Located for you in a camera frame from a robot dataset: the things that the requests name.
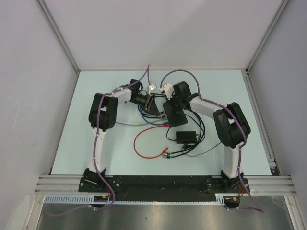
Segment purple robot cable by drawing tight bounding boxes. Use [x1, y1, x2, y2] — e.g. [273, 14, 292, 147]
[160, 69, 264, 212]
[45, 64, 152, 216]

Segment red ethernet cable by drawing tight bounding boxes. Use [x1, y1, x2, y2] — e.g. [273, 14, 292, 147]
[133, 121, 171, 159]

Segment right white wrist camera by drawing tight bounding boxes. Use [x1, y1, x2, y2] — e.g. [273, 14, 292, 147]
[159, 83, 174, 100]

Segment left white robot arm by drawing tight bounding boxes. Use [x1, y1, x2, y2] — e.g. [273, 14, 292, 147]
[79, 79, 160, 192]

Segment black network switch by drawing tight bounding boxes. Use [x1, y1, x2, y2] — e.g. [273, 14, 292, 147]
[163, 103, 188, 127]

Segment aluminium frame rail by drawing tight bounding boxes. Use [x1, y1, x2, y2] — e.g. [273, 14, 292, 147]
[35, 175, 296, 196]

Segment grey slotted cable duct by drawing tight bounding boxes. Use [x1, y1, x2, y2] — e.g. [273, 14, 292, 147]
[44, 193, 227, 206]

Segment grey ethernet cable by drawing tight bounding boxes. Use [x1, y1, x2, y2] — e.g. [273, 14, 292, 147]
[114, 112, 168, 126]

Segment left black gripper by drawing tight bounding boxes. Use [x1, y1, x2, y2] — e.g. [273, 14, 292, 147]
[130, 94, 160, 116]

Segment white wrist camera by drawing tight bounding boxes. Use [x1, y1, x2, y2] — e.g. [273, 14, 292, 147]
[147, 84, 157, 94]
[159, 83, 174, 100]

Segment black power adapter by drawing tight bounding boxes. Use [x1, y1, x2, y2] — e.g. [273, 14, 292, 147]
[176, 131, 197, 144]

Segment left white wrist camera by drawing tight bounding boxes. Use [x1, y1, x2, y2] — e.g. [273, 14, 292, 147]
[147, 84, 157, 94]

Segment thin black power cord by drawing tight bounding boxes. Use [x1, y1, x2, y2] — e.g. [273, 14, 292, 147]
[165, 126, 223, 158]

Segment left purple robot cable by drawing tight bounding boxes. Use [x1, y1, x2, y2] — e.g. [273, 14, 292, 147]
[45, 64, 152, 216]

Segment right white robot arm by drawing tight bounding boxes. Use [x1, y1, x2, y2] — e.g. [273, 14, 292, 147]
[163, 81, 251, 192]

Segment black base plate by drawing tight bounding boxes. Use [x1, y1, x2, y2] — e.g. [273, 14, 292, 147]
[79, 174, 249, 193]

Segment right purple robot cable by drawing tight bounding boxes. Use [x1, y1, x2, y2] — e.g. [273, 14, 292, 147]
[160, 69, 264, 212]

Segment blue ethernet cable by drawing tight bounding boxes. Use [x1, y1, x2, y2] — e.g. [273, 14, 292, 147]
[137, 105, 168, 126]

